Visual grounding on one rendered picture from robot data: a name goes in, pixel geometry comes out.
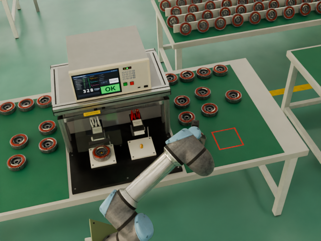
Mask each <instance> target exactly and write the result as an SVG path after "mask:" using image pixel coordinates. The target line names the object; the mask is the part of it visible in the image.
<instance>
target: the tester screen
mask: <svg viewBox="0 0 321 241"><path fill-rule="evenodd" d="M113 78H118V70H111V71H106V72H100V73H94V74H89V75H83V76H77V77H73V81H74V85H75V90H76V94H77V98H78V99H82V98H87V97H92V96H98V95H103V94H102V92H101V87H104V86H110V85H115V84H119V82H116V83H111V84H105V85H100V81H102V80H108V79H113ZM118 79H119V78H118ZM91 88H93V89H94V92H100V94H96V95H91V96H85V97H78V95H83V94H88V93H94V92H88V93H83V91H82V90H85V89H91ZM115 92H120V91H115ZM110 93H114V92H110ZM104 94H106V93H104ZM107 94H108V93H107Z"/></svg>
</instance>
